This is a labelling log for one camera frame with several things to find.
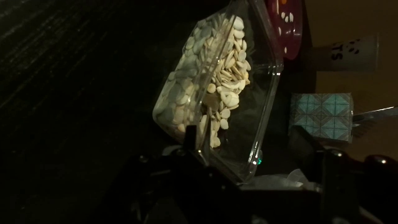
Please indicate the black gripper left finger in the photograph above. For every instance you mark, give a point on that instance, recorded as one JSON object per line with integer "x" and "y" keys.
{"x": 192, "y": 145}

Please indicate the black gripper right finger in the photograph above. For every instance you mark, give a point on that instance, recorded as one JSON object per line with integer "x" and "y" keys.
{"x": 304, "y": 150}

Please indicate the clear rectangular lunchbox with seeds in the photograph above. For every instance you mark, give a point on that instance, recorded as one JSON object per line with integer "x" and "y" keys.
{"x": 223, "y": 85}

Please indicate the clear round container with tissue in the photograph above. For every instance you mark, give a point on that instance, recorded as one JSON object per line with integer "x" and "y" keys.
{"x": 292, "y": 181}

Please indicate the patterned tissue box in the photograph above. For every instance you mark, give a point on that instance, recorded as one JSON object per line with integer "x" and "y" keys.
{"x": 325, "y": 116}

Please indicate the white paper cup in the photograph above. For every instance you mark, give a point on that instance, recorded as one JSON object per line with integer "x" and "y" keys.
{"x": 359, "y": 54}

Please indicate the purple plate with candies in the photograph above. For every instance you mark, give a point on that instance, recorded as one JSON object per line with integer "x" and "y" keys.
{"x": 287, "y": 19}

